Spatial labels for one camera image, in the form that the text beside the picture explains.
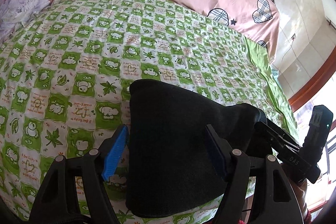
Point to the red wooden window frame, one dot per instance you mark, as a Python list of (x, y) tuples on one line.
[(311, 88)]

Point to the dark grey pants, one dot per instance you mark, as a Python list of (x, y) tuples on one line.
[(170, 170)]

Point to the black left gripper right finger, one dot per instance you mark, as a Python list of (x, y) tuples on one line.
[(233, 166)]

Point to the green patterned bed sheet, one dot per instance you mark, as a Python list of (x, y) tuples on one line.
[(65, 79)]

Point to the black right gripper camera box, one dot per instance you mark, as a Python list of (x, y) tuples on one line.
[(319, 128)]

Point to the person's right hand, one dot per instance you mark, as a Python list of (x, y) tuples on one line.
[(300, 193)]

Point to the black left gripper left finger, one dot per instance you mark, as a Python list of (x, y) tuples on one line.
[(101, 164)]

